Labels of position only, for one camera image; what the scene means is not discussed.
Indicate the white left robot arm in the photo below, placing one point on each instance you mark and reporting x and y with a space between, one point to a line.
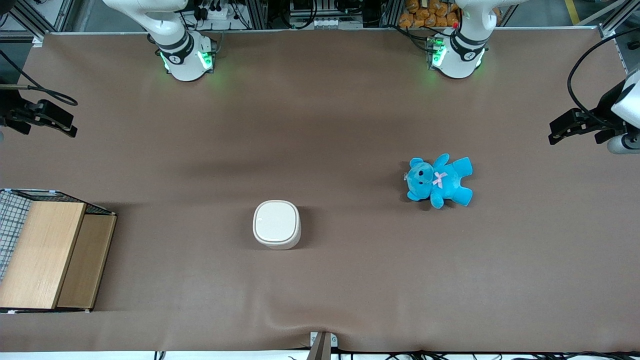
460 52

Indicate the white power strip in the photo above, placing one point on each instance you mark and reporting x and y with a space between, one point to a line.
217 11

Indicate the light wooden shelf board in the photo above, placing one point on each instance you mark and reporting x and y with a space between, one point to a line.
40 255

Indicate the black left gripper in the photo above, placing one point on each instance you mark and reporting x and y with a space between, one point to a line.
603 116

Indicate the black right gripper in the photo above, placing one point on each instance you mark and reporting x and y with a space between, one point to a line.
10 112

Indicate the dark wooden shelf board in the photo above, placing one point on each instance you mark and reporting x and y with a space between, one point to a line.
86 260

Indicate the blue teddy bear plush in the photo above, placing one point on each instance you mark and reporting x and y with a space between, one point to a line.
447 181

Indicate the aluminium frame post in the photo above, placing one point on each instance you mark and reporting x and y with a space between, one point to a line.
617 17
37 20

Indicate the brown table mat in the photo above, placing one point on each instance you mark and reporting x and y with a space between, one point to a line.
320 280

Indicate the orange toy bread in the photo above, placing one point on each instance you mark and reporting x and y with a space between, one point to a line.
430 20
442 8
406 20

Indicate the white plastic trash can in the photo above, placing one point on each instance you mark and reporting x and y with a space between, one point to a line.
276 222

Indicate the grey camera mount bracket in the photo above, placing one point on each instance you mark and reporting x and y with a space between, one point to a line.
322 345

